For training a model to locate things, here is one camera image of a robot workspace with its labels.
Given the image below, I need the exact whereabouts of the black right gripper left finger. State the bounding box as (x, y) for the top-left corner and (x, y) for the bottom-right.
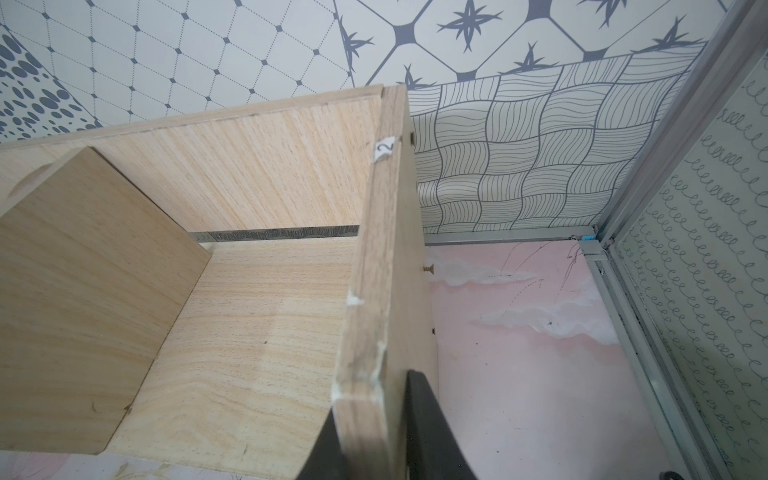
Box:
(296, 410), (348, 480)

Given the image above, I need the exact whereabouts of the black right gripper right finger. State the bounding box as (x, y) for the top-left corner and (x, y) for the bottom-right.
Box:
(405, 370), (477, 480)

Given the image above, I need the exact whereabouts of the light wooden bookshelf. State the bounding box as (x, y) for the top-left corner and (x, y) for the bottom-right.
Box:
(1, 86), (438, 479)

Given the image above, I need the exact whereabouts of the pink floral table mat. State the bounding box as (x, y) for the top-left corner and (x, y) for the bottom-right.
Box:
(0, 239), (679, 480)

